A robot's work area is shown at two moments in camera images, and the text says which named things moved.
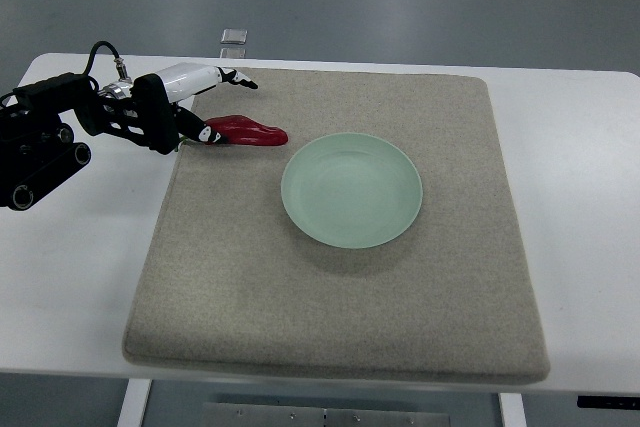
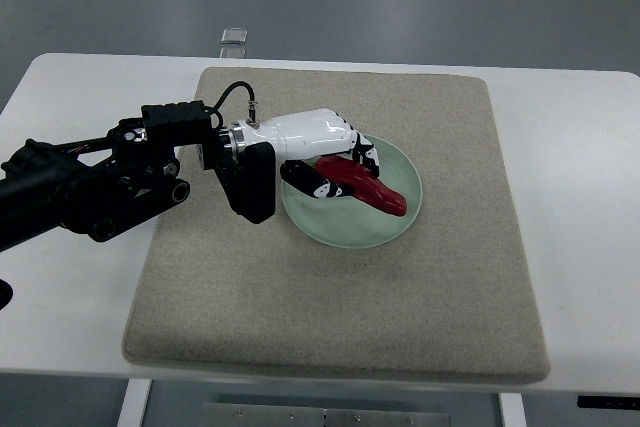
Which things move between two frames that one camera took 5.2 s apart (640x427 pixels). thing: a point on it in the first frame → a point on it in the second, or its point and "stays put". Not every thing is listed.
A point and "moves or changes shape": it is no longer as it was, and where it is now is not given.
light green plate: [352, 190] stays put
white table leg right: [513, 414] stays put
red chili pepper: [236, 129] moves or changes shape
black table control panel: [632, 403] stays put
